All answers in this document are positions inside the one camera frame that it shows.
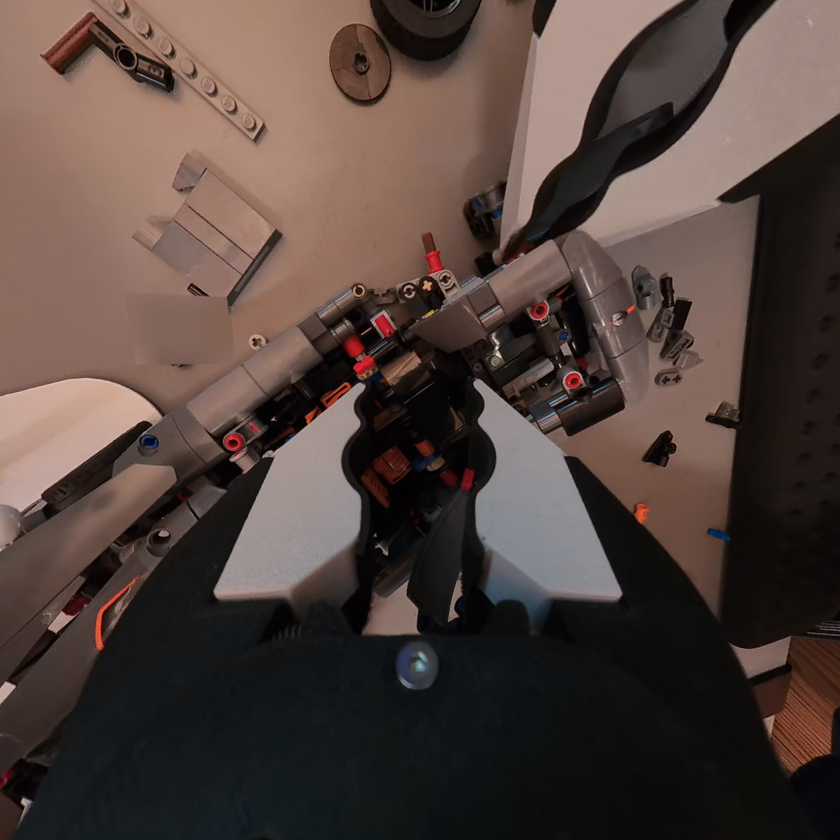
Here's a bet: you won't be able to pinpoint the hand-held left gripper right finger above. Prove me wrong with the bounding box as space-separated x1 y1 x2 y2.
471 379 623 632

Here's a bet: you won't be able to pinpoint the person's legs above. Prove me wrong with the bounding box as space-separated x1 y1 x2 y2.
787 755 840 840

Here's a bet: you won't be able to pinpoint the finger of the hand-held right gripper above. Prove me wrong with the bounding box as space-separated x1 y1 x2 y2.
500 0 690 263
570 0 840 249

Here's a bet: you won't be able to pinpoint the grey lego panel assembly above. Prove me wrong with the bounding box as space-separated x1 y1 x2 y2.
131 150 284 307

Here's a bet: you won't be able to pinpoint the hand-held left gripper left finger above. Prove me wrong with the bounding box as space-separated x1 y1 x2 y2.
213 384 370 605

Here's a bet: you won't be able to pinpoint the brown lego axle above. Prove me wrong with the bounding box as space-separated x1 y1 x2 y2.
41 13 99 75

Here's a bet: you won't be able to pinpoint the black lego wheel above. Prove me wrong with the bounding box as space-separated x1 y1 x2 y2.
369 0 484 62

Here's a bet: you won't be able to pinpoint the grey lego car model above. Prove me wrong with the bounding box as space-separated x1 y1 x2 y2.
0 230 652 811

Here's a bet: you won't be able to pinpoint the black lego pin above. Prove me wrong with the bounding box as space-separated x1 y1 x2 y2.
88 23 175 93

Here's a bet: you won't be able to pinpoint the dark round lego disc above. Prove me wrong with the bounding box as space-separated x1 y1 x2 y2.
328 24 393 103

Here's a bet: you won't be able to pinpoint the long grey lego plate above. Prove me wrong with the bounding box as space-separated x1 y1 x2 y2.
92 0 267 143

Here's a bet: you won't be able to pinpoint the grey connector with blue pin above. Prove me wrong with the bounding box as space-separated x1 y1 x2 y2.
462 182 507 238

